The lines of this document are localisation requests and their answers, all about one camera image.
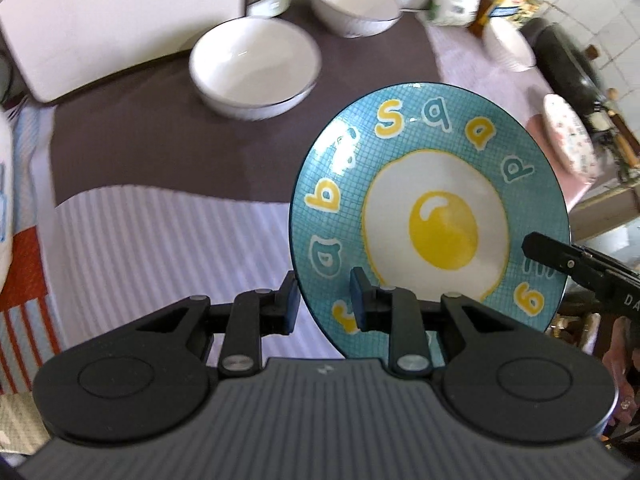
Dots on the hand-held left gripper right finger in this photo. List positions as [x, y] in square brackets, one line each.
[360, 302]

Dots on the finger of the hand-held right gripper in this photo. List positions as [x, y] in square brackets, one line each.
[547, 255]

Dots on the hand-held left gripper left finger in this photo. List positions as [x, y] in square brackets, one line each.
[288, 305]

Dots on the blue egg print plate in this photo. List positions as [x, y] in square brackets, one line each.
[445, 220]

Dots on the small white black-rimmed bowl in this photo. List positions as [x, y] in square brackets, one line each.
[510, 45]

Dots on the person's right hand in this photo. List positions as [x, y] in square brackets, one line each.
[619, 360]

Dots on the floral print plate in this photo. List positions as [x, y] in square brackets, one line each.
[572, 135]

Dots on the striped cloth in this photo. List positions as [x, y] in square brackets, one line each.
[150, 260]

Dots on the black wok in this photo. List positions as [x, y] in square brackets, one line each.
[565, 60]

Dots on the brown table mat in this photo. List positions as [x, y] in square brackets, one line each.
[125, 150]

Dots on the large white bowl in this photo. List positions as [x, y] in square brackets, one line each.
[255, 67]
[355, 2]

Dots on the yellow label cooking wine bottle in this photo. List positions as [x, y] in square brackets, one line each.
[512, 2]

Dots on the orange patterned cloth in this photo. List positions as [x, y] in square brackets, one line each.
[30, 270]

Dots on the white board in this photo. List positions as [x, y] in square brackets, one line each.
[110, 25]

